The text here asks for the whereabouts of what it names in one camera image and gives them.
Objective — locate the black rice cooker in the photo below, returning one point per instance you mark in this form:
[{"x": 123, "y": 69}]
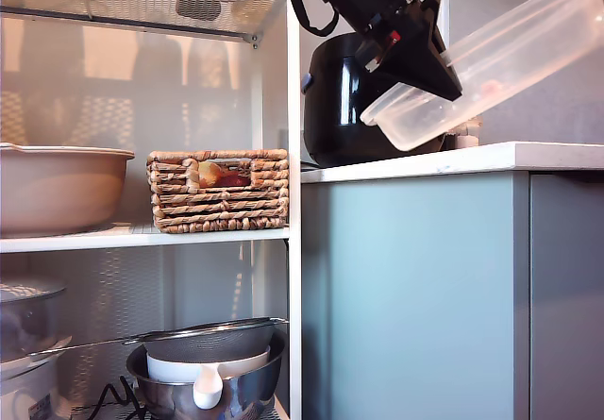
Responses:
[{"x": 330, "y": 108}]

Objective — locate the pale yellow fruit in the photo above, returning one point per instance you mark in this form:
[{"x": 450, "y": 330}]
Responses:
[{"x": 210, "y": 172}]

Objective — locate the woven wicker basket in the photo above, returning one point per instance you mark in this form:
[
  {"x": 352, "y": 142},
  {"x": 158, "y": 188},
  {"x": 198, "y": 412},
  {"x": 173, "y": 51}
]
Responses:
[{"x": 217, "y": 212}]

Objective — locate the metal mesh strainer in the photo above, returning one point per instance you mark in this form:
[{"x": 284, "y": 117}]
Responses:
[{"x": 207, "y": 344}]

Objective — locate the clear plastic microwave lid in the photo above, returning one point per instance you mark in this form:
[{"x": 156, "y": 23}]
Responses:
[{"x": 519, "y": 47}]

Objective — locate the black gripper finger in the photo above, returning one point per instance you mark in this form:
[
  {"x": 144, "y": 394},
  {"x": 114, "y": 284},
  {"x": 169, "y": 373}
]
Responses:
[{"x": 420, "y": 56}]

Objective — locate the white metal shelf unit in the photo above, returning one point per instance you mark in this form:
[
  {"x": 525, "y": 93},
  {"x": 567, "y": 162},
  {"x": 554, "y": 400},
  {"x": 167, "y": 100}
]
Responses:
[{"x": 293, "y": 108}]

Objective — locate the beige plastic bowl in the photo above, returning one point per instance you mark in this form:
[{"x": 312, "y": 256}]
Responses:
[{"x": 61, "y": 189}]

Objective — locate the red fruit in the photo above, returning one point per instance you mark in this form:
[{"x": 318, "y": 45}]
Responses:
[{"x": 233, "y": 180}]

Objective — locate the stainless steel mixing bowl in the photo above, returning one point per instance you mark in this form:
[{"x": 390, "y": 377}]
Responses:
[{"x": 162, "y": 401}]

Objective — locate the glass salt grinder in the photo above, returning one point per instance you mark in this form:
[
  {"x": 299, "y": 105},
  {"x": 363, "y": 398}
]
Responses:
[{"x": 467, "y": 139}]

